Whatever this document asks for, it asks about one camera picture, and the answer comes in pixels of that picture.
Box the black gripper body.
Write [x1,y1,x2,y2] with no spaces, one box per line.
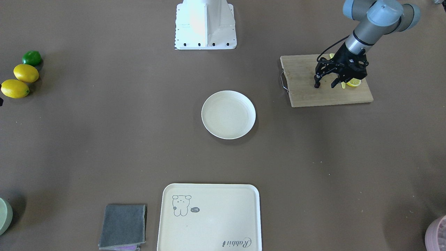
[315,43,369,81]

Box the cream round plate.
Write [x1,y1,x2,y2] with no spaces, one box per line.
[201,90,256,140]

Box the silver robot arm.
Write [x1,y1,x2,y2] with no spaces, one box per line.
[314,0,421,88]

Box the cream rabbit tray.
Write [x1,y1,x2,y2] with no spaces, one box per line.
[157,183,262,251]

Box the yellow plastic knife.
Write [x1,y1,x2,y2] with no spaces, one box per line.
[329,53,346,89]

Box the lower lemon slice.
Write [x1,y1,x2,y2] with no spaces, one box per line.
[347,78,361,87]

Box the wooden cutting board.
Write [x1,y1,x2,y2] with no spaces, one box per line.
[280,54,374,107]

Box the pink bowl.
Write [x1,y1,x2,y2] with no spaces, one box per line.
[425,216,446,251]

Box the grey folded cloth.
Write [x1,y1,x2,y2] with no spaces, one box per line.
[98,204,146,251]

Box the green lime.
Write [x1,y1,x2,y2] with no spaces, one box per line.
[21,51,43,67]

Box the yellow lemon middle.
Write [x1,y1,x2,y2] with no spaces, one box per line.
[13,64,39,83]

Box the yellow lemon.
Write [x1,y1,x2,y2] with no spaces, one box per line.
[13,64,39,83]
[1,79,30,99]

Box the yellow lemon outer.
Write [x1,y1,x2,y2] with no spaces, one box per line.
[1,79,30,99]

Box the mint green bowl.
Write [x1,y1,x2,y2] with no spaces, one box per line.
[0,198,13,235]

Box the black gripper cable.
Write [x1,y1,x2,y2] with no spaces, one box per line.
[316,35,349,63]

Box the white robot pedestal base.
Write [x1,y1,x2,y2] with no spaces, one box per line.
[174,0,237,50]

